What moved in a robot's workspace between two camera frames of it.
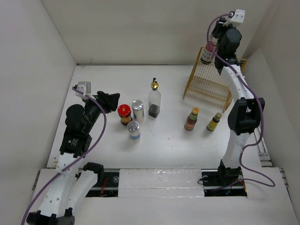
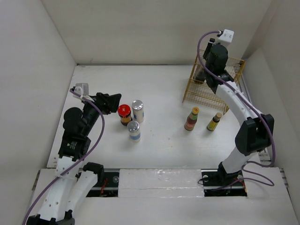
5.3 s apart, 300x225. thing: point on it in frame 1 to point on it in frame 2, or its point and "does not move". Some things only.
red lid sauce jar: (124, 112) does not move
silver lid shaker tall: (138, 110) does not move
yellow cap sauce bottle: (191, 119) does not move
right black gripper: (219, 25) to (208, 48)
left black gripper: (109, 101) does not move
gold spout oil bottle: (154, 97) to (200, 75)
